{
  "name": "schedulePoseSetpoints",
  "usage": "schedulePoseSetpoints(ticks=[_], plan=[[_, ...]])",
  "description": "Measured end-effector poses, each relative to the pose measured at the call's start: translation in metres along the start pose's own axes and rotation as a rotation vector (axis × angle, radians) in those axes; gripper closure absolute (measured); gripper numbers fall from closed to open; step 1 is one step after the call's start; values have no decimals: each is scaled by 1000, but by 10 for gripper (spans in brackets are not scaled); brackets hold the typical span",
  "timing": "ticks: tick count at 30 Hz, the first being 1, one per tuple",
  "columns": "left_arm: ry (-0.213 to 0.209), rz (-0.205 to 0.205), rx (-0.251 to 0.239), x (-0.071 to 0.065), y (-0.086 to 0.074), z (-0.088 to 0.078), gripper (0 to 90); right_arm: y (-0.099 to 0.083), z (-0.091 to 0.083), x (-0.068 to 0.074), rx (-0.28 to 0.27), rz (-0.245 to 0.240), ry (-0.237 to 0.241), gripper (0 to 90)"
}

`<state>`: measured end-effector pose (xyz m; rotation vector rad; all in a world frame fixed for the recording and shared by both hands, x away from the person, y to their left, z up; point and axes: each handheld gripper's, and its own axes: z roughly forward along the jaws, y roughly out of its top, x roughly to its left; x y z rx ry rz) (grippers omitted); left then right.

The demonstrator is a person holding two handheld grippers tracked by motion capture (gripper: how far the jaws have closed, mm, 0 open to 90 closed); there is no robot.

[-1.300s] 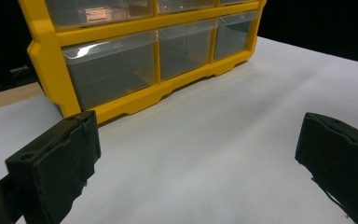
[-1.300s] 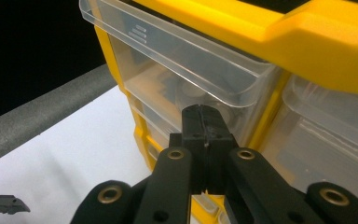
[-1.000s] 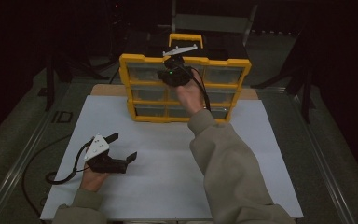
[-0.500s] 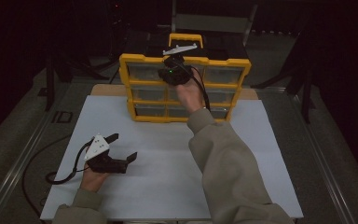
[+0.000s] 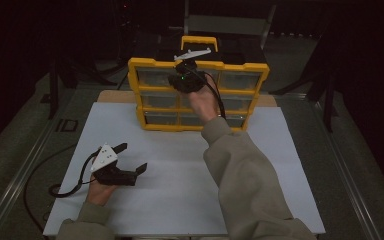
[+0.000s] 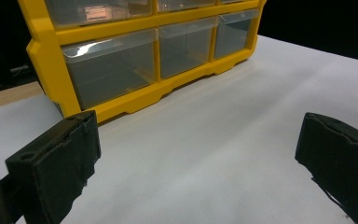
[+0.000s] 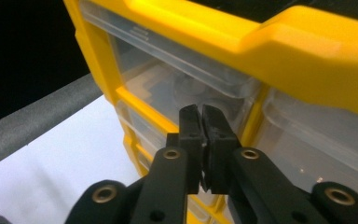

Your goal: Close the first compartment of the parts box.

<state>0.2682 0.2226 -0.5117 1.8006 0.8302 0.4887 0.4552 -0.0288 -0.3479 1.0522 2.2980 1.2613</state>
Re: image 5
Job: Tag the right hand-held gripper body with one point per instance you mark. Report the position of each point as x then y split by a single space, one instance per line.
186 81

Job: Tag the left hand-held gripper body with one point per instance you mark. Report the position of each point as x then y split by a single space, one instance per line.
104 159

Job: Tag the clear plastic storage drawer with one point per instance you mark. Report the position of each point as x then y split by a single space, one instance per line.
214 74

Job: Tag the yellow drawer organizer cabinet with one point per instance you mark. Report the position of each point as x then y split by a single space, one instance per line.
246 65

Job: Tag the person's right hand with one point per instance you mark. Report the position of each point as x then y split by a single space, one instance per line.
203 103

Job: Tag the person's left hand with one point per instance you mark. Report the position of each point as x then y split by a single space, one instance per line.
99 195

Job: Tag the set of clear drawers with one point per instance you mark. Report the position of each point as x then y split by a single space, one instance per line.
155 77

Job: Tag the black tripod stand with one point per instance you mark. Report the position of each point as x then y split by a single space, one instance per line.
53 90
328 100

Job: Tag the aluminium frame rail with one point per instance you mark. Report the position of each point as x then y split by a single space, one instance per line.
23 173
343 173

